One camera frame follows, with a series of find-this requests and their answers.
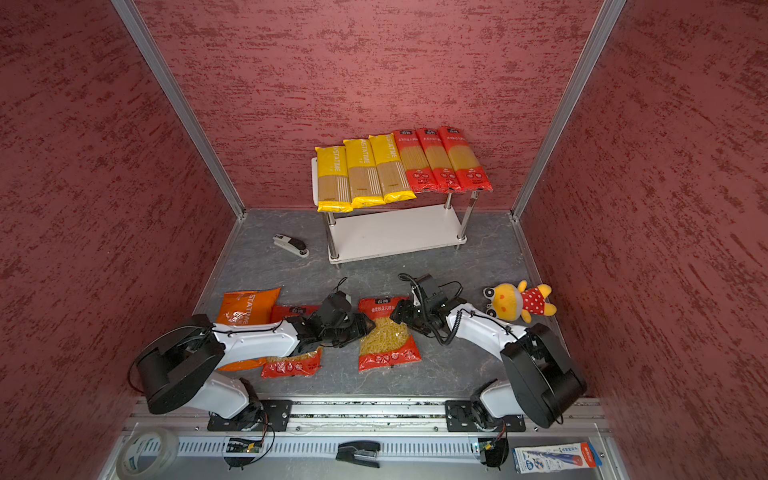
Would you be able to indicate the black stapler front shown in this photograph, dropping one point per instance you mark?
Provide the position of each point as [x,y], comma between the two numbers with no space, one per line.
[359,452]

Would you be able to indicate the white black stapler on floor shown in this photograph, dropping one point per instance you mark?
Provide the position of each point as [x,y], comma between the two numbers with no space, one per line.
[291,244]

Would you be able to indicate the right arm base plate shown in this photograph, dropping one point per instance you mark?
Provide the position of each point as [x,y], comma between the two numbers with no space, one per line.
[462,416]

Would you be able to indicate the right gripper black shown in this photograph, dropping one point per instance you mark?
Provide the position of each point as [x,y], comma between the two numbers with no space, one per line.
[403,315]

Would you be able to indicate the orange pasta bag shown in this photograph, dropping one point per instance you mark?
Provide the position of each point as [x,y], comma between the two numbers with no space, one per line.
[249,308]

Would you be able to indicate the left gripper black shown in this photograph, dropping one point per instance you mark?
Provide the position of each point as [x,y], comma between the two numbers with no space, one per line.
[359,328]

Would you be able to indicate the white two-tier shelf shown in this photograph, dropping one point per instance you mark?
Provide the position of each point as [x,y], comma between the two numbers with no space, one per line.
[374,235]

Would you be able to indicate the clear tape roll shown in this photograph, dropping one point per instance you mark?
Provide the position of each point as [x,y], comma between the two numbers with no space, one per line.
[147,454]

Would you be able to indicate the red spaghetti pack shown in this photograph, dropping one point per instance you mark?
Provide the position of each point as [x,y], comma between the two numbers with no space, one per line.
[418,171]
[445,176]

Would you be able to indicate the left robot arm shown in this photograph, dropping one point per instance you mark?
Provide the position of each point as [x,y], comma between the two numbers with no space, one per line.
[181,368]

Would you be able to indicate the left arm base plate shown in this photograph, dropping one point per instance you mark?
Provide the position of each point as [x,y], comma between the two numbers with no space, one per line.
[270,415]

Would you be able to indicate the left corner aluminium post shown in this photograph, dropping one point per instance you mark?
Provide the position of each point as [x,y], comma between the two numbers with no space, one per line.
[131,18]

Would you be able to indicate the yellow spaghetti pack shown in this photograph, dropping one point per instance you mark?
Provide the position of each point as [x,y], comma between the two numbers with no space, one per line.
[333,180]
[365,187]
[391,171]

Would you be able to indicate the white blue toothpaste box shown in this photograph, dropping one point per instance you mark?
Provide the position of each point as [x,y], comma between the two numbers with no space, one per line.
[555,458]

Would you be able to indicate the corner aluminium post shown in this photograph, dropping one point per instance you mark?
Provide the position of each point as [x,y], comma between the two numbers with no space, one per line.
[131,18]
[603,26]

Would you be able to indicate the red pasta bag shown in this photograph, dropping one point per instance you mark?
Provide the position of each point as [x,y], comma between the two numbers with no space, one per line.
[307,364]
[470,174]
[389,343]

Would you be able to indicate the yellow plush toy red dress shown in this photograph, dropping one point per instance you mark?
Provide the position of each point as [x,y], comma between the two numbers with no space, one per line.
[510,302]

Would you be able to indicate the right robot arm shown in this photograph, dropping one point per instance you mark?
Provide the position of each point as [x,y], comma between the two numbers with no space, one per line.
[542,380]

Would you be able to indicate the aluminium front rail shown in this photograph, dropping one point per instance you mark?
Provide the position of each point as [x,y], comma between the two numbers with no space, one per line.
[409,429]

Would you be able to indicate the right corner aluminium post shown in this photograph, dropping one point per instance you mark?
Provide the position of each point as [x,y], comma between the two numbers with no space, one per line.
[603,26]

